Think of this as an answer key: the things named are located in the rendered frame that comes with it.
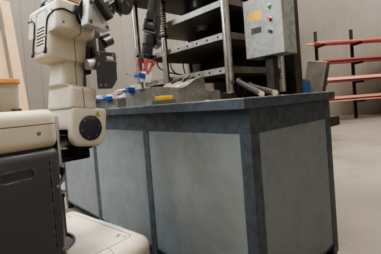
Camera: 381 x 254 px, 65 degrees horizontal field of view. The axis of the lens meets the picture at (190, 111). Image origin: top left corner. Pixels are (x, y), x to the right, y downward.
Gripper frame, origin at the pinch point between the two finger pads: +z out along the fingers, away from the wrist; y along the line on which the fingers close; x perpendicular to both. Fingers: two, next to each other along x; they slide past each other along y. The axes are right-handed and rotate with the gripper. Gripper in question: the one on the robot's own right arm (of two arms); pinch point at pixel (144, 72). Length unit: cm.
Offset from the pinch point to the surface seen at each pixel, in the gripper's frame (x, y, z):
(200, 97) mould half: -33.1, -9.4, 9.5
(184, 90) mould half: -20.7, -9.0, 6.6
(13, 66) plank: 1, 307, -8
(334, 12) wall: -892, 311, -329
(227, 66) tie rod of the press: -71, 7, -15
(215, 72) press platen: -78, 25, -12
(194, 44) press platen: -74, 49, -34
